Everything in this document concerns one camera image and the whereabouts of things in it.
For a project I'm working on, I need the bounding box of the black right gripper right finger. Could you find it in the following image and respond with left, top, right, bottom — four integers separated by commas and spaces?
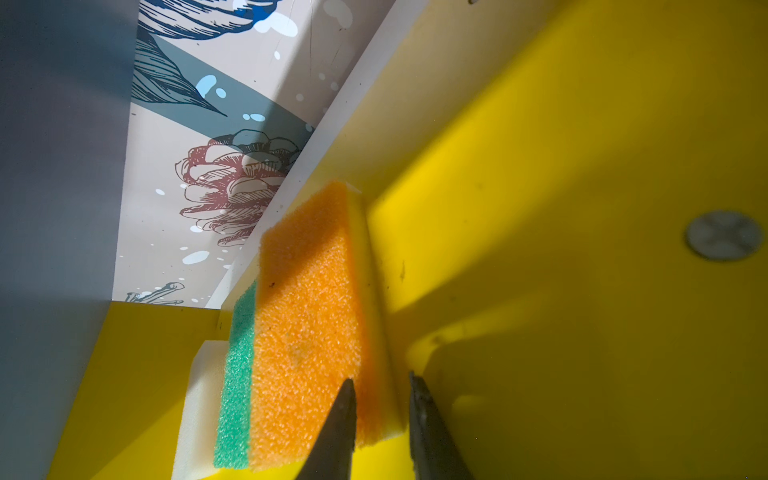
409, 371, 474, 480

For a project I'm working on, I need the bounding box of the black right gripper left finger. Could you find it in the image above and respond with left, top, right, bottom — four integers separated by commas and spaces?
295, 379, 357, 480

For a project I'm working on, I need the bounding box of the green scouring sponge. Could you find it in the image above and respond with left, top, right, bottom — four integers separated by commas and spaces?
213, 282, 257, 470

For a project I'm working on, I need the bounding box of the pale pink sponge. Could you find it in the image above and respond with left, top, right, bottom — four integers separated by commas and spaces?
171, 340, 229, 480

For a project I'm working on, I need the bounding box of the orange scouring sponge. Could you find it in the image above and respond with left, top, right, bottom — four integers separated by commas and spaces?
248, 181, 403, 472

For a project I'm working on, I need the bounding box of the yellow wooden shelf unit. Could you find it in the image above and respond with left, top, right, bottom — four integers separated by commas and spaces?
1, 1, 767, 479

